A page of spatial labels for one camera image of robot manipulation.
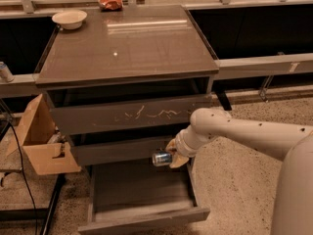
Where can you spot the silver can on ledge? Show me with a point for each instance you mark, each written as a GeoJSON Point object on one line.
{"type": "Point", "coordinates": [5, 73]}

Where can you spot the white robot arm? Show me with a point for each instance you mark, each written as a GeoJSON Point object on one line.
{"type": "Point", "coordinates": [291, 144]}

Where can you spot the grey open bottom drawer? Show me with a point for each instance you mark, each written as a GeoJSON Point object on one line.
{"type": "Point", "coordinates": [133, 196]}

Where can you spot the blue silver redbull can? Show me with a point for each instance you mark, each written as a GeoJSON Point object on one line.
{"type": "Point", "coordinates": [162, 158]}

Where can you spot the open cardboard box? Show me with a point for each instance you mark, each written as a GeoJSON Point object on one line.
{"type": "Point", "coordinates": [44, 146]}

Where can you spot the grey middle drawer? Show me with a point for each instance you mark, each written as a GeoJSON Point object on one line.
{"type": "Point", "coordinates": [119, 151]}

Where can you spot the crumpled orange snack bag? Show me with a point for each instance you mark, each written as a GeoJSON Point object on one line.
{"type": "Point", "coordinates": [110, 5]}

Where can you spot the white ceramic bowl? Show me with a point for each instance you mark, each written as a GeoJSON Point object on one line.
{"type": "Point", "coordinates": [71, 19]}

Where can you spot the grey drawer cabinet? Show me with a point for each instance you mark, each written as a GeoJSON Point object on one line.
{"type": "Point", "coordinates": [138, 53]}

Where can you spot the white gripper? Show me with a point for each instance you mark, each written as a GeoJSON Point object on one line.
{"type": "Point", "coordinates": [181, 146]}

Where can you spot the grey top drawer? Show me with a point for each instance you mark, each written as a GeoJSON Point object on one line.
{"type": "Point", "coordinates": [127, 115]}

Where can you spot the grey metal railing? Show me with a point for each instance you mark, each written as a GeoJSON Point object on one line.
{"type": "Point", "coordinates": [24, 84]}

